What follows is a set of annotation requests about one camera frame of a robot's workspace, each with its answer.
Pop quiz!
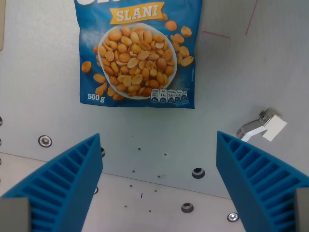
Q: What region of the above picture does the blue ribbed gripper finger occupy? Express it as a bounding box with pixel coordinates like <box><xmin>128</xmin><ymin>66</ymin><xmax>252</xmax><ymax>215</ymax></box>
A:
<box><xmin>0</xmin><ymin>132</ymin><xmax>104</xmax><ymax>232</ymax></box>
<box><xmin>216</xmin><ymin>130</ymin><xmax>309</xmax><ymax>232</ymax></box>

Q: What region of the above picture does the grey metal bracket with tape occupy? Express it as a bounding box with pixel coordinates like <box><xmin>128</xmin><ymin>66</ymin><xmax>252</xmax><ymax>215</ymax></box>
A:
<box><xmin>236</xmin><ymin>109</ymin><xmax>288</xmax><ymax>143</ymax></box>

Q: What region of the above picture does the blue salted peanuts bag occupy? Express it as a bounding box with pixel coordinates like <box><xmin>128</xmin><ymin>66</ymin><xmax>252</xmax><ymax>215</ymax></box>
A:
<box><xmin>74</xmin><ymin>0</ymin><xmax>203</xmax><ymax>110</ymax></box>

